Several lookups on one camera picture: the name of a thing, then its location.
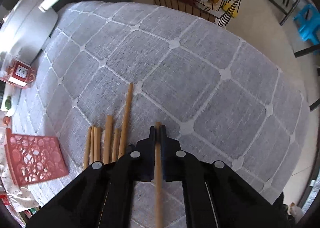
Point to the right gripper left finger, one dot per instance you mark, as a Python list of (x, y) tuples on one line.
[(135, 166)]

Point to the blue plastic stool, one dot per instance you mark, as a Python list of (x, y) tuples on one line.
[(308, 21)]

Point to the red lidded jar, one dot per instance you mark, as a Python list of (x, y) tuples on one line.
[(18, 74)]

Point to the pink perforated utensil holder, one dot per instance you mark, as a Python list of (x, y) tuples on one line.
[(33, 159)]

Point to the long wooden chopstick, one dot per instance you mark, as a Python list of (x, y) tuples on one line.
[(125, 123)]

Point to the short wooden chopstick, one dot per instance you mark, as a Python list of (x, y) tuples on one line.
[(115, 145)]

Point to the grey checked tablecloth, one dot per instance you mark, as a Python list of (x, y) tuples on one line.
[(222, 99)]

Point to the small green fruit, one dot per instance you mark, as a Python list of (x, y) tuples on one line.
[(8, 103)]

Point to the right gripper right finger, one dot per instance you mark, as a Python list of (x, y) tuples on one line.
[(179, 165)]

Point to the white electric cooking pot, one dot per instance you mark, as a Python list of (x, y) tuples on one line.
[(26, 30)]

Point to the wooden chopstick on table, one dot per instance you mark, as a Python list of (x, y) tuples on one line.
[(87, 149), (96, 143), (91, 156)]

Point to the thick wooden chopstick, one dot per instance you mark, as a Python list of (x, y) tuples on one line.
[(107, 139)]

